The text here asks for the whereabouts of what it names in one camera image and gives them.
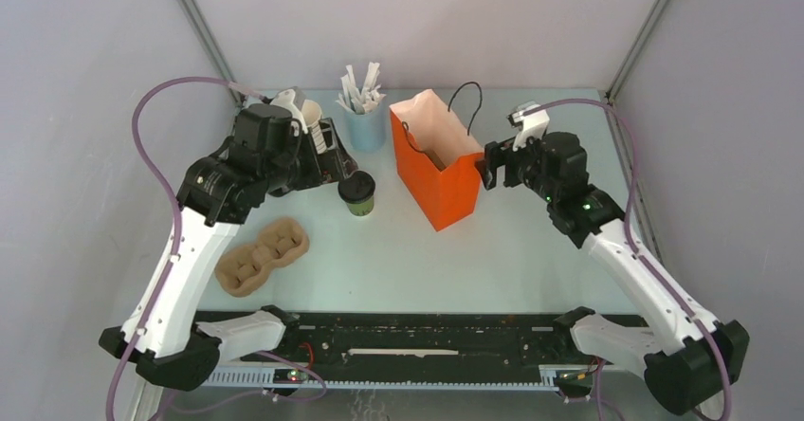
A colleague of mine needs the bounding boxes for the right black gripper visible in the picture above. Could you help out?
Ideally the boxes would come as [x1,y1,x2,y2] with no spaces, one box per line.
[473,129,557,204]

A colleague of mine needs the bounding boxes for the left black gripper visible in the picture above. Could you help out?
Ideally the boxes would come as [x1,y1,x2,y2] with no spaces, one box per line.
[262,117,356,192]

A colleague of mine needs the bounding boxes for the orange paper bag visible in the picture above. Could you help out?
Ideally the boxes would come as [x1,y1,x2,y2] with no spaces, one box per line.
[389,89,484,231]

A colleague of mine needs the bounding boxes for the green paper coffee cup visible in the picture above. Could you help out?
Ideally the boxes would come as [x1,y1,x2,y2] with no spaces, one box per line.
[346,195,375,217]

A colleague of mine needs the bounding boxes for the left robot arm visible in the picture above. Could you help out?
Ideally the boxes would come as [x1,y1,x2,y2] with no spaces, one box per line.
[99,100,357,392]

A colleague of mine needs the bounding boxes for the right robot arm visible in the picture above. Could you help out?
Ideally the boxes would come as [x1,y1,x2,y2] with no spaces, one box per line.
[478,132,750,415]

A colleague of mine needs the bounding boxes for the light blue holder cup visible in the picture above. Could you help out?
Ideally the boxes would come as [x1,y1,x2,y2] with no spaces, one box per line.
[344,107,386,153]

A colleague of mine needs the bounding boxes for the stack of paper cups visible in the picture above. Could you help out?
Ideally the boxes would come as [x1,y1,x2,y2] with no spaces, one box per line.
[301,100,327,155]

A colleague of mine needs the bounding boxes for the white stirrer packets bundle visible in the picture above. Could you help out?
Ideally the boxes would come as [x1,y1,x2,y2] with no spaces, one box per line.
[336,62,386,116]

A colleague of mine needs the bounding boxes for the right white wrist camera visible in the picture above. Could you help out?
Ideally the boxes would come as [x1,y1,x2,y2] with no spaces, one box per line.
[507,101,550,152]

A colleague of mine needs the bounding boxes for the black metal base rail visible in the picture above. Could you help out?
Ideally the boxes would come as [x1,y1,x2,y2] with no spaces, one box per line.
[200,307,654,394]

